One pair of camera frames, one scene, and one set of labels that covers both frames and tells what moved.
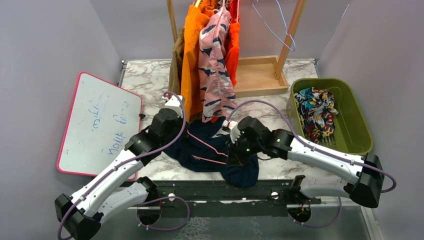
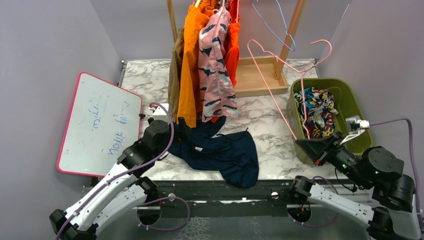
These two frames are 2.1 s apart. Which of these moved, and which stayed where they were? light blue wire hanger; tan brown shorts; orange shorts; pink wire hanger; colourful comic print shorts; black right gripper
Moved: black right gripper; pink wire hanger
Stayed: tan brown shorts; orange shorts; light blue wire hanger; colourful comic print shorts
